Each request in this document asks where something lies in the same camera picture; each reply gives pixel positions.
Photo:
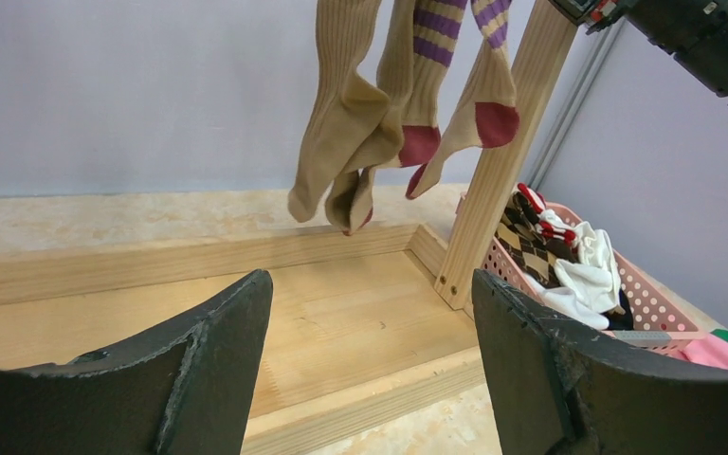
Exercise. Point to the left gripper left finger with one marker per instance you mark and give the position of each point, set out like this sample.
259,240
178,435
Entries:
183,386

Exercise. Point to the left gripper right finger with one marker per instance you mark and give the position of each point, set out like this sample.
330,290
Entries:
557,386

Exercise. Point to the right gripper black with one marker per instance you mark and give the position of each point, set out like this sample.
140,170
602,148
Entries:
595,15

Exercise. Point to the purple striped tan sock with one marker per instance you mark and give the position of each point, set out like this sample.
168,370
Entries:
486,115

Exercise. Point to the purple striped sock maroon cuff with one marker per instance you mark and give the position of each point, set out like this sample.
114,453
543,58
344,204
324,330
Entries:
417,55

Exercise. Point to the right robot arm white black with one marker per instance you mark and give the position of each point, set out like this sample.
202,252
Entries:
693,32

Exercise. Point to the brown argyle sock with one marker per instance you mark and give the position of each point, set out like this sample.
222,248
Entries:
532,249

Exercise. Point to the pink cloth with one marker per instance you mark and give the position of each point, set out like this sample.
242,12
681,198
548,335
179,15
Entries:
709,351

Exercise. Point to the wooden clothes rack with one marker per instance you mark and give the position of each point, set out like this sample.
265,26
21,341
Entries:
362,329

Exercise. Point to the red white striped sock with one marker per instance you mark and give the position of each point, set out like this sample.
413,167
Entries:
544,221

